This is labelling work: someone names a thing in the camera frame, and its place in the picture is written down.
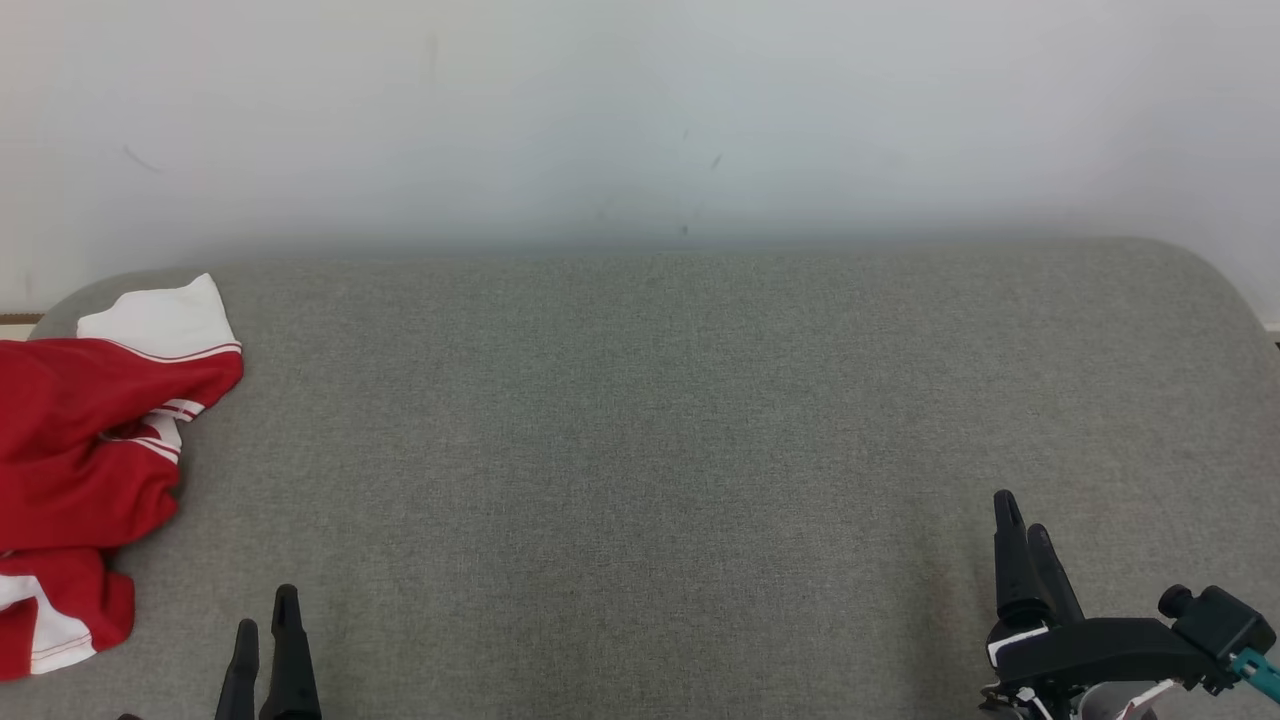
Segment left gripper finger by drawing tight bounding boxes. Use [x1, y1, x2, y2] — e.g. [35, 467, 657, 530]
[260, 585, 323, 720]
[215, 618, 261, 720]

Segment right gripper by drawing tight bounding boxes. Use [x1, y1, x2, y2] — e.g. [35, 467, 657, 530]
[985, 490, 1216, 720]

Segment red shorts white trim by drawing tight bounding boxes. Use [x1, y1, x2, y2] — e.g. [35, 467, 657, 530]
[0, 400, 206, 682]

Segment teal cable connector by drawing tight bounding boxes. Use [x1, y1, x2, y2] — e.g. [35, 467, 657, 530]
[1230, 648, 1280, 703]

